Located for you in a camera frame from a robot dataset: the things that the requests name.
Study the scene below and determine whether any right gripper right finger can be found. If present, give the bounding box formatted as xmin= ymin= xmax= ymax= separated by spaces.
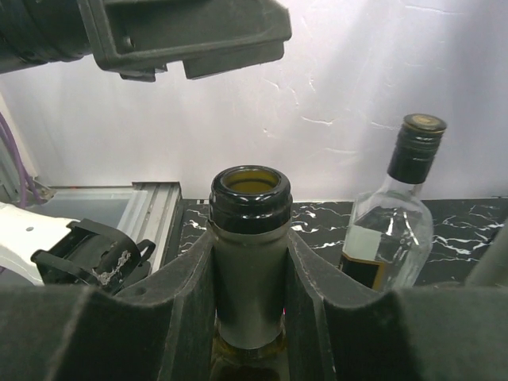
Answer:
xmin=285 ymin=232 xmax=507 ymax=380

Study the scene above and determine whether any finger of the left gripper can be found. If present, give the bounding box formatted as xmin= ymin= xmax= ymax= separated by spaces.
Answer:
xmin=102 ymin=0 xmax=294 ymax=80

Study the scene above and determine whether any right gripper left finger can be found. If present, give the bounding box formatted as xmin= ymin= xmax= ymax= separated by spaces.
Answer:
xmin=1 ymin=233 xmax=215 ymax=380

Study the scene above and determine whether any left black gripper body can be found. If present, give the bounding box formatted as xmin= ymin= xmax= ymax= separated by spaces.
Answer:
xmin=78 ymin=1 xmax=167 ymax=83

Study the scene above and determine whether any small clear black-cap bottle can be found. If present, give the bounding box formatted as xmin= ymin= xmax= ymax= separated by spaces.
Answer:
xmin=339 ymin=114 xmax=447 ymax=292

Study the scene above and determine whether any green wine bottle silver neck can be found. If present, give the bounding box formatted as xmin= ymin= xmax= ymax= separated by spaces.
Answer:
xmin=207 ymin=165 xmax=293 ymax=380

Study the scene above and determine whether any dark green wine bottle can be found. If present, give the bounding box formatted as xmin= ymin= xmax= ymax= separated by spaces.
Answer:
xmin=464 ymin=221 xmax=507 ymax=287

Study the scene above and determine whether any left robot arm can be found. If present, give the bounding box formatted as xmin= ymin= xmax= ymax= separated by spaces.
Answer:
xmin=1 ymin=1 xmax=292 ymax=294

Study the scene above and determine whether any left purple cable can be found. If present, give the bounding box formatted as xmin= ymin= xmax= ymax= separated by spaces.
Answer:
xmin=0 ymin=113 xmax=43 ymax=207

